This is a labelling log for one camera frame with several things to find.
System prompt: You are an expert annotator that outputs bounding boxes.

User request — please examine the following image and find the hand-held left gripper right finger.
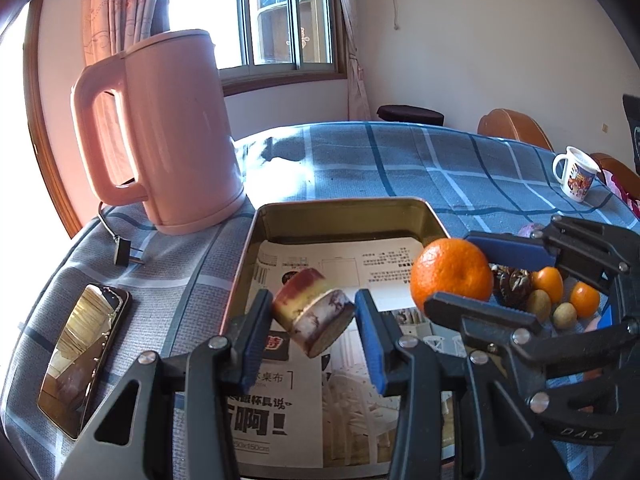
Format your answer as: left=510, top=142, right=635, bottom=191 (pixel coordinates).
left=353, top=287, right=576, bottom=480

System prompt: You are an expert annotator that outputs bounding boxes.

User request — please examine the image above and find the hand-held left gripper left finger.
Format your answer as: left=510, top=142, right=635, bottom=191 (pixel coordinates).
left=65, top=287, right=274, bottom=480

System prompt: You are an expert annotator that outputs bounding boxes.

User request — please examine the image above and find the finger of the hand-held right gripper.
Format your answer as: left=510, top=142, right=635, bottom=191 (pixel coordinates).
left=464, top=214, right=633, bottom=292
left=422, top=291, right=640, bottom=417

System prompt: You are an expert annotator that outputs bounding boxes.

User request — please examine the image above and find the large orange mandarin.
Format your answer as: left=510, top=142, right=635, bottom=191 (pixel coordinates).
left=410, top=237, right=495, bottom=316

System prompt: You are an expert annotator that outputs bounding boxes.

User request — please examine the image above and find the yellow green round fruit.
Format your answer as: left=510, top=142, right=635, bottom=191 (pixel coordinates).
left=552, top=302, right=578, bottom=331

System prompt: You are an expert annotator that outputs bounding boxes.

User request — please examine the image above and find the pink metal tin box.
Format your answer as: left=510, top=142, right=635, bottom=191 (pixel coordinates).
left=220, top=198, right=453, bottom=480

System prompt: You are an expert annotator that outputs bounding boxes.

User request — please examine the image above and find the small orange kumquat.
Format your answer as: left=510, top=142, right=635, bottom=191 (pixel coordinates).
left=570, top=281, right=601, bottom=319
left=531, top=266, right=565, bottom=306

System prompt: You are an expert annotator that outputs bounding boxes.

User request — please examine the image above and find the olive green round fruit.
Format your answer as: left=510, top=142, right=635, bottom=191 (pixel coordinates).
left=525, top=288, right=553, bottom=323

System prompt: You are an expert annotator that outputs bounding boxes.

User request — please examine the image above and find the printed paper sheet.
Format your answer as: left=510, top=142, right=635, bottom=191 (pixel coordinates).
left=229, top=237, right=458, bottom=479

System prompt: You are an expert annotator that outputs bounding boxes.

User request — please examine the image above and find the white printed mug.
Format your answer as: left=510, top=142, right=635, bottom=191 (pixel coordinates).
left=552, top=146, right=602, bottom=203

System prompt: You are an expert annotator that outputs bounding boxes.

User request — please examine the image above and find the brown wooden chair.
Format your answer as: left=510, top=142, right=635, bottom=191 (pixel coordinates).
left=477, top=108, right=555, bottom=152
left=590, top=152, right=640, bottom=181

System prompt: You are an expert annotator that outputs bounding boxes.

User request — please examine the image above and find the pink patterned cloth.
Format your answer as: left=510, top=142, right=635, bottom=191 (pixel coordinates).
left=602, top=170, right=640, bottom=217

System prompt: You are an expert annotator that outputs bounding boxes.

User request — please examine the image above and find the blue plaid tablecloth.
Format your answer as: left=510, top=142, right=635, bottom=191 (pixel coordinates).
left=0, top=121, right=640, bottom=480

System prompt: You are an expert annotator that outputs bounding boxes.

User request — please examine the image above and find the dark round stool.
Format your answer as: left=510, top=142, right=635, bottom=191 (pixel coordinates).
left=376, top=104, right=445, bottom=128

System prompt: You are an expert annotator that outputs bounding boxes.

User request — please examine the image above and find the black flat object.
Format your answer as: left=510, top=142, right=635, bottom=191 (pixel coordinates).
left=622, top=94, right=640, bottom=176

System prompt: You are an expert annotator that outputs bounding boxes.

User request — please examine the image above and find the black smartphone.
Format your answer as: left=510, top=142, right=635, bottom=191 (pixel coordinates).
left=37, top=283, right=132, bottom=441

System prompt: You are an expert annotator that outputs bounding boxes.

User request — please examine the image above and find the pink electric kettle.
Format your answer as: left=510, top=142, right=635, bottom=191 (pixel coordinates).
left=70, top=29, right=247, bottom=236

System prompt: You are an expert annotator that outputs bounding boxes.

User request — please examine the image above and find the pink patterned curtain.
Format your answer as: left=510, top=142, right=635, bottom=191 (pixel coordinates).
left=80, top=0, right=173, bottom=186
left=332, top=0, right=372, bottom=122

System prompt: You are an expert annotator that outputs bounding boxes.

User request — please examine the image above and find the sliding glass window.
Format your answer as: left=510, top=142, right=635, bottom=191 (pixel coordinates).
left=165, top=0, right=348, bottom=96

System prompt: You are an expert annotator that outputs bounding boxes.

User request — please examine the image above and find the black power cable plug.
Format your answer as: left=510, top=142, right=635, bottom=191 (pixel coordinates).
left=96, top=201, right=147, bottom=268

